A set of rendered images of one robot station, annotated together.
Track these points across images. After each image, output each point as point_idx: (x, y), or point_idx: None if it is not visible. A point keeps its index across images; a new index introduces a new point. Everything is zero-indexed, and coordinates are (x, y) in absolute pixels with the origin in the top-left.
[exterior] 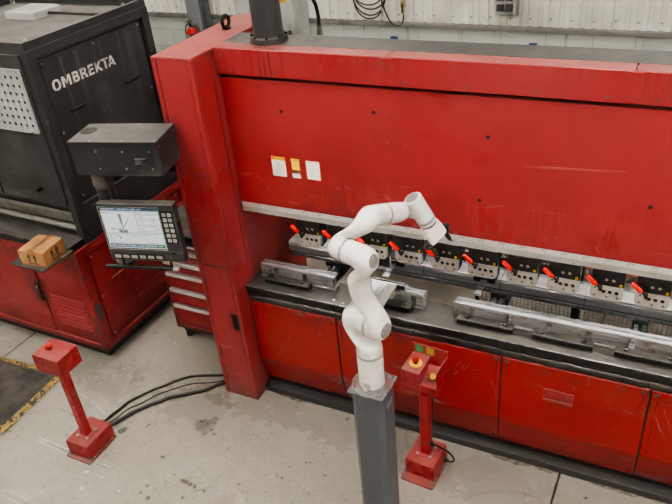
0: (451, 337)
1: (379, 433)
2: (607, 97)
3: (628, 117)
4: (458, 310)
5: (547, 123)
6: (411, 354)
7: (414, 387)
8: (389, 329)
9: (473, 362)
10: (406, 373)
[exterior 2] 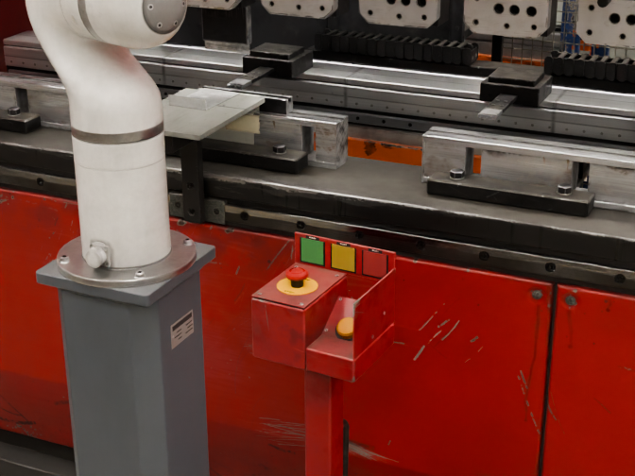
0: (409, 233)
1: (142, 438)
2: None
3: None
4: (433, 162)
5: None
6: (288, 269)
7: (289, 359)
8: (177, 2)
9: (471, 312)
10: (266, 311)
